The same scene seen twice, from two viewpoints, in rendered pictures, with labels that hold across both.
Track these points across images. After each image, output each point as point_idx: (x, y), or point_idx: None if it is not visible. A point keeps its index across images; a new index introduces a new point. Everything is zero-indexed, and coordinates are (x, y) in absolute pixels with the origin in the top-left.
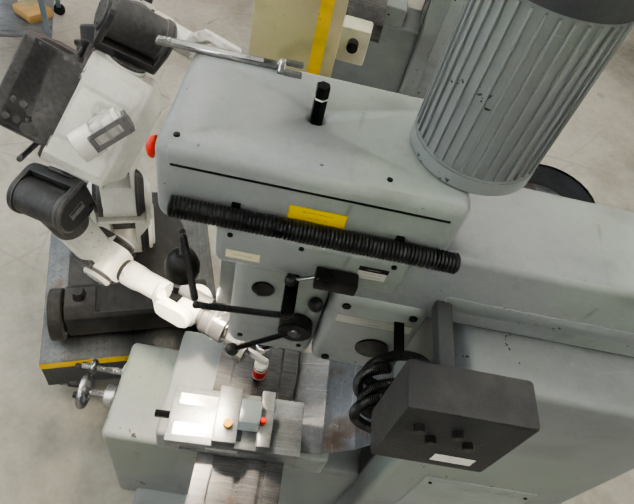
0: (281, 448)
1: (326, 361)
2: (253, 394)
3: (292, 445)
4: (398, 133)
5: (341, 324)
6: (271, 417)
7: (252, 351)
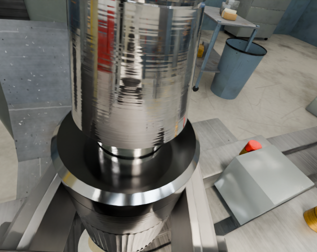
0: (227, 136)
1: (34, 163)
2: (149, 245)
3: (213, 126)
4: None
5: None
6: (223, 147)
7: (205, 211)
